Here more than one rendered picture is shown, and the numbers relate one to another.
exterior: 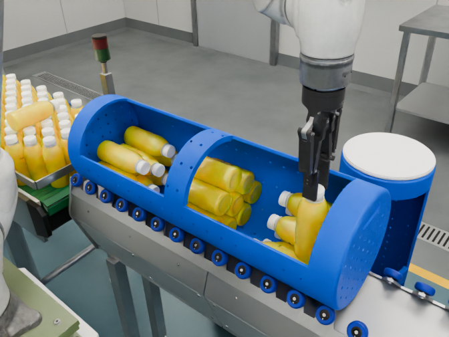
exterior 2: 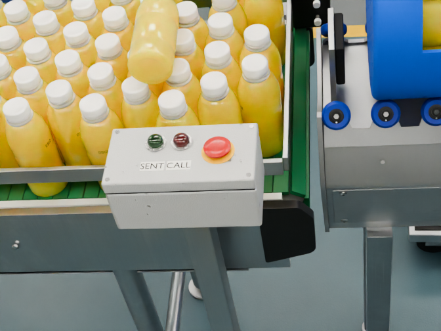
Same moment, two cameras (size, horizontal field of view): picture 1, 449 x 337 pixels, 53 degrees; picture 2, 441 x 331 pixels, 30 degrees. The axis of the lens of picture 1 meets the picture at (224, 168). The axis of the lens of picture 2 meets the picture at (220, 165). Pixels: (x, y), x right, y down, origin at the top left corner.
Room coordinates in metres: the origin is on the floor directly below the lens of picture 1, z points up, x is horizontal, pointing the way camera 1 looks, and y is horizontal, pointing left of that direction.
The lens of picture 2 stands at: (0.52, 1.04, 1.89)
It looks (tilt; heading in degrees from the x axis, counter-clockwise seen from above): 48 degrees down; 334
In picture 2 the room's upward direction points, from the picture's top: 12 degrees counter-clockwise
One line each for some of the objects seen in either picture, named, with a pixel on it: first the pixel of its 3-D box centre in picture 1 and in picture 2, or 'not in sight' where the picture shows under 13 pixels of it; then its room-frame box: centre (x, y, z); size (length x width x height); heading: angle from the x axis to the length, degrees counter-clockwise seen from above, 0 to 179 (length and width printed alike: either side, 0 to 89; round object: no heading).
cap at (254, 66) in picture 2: (49, 140); (254, 66); (1.30, 0.57, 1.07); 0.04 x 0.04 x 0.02
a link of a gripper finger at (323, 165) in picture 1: (321, 173); not in sight; (0.75, -0.20, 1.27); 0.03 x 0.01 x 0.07; 51
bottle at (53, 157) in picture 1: (55, 163); (260, 108); (1.30, 0.57, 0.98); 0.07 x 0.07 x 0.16
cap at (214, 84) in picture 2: (29, 140); (214, 84); (1.31, 0.64, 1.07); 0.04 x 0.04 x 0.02
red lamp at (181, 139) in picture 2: not in sight; (180, 139); (1.22, 0.75, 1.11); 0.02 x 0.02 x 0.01
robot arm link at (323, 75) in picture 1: (325, 68); not in sight; (0.74, -0.18, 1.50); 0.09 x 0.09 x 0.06
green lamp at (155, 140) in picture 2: not in sight; (155, 140); (1.24, 0.78, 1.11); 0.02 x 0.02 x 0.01
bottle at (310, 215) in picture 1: (311, 225); not in sight; (0.74, -0.18, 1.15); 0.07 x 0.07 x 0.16
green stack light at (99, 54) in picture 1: (101, 53); not in sight; (1.82, 0.49, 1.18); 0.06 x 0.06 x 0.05
